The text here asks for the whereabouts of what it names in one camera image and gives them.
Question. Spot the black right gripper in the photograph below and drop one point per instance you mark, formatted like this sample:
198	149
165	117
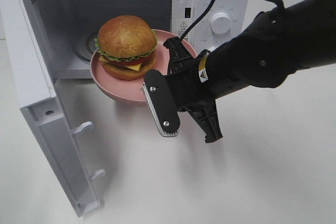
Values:
189	93

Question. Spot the pink round plate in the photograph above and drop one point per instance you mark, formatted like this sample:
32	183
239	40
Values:
130	92

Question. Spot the toy burger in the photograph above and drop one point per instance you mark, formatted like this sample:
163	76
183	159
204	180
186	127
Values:
126	46

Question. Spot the white microwave door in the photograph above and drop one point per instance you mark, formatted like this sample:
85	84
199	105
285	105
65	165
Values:
40	104

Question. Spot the upper white round knob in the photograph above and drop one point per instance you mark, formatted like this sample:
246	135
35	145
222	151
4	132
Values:
220	22

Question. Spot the glass microwave turntable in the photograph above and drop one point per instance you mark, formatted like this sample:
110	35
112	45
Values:
83	45

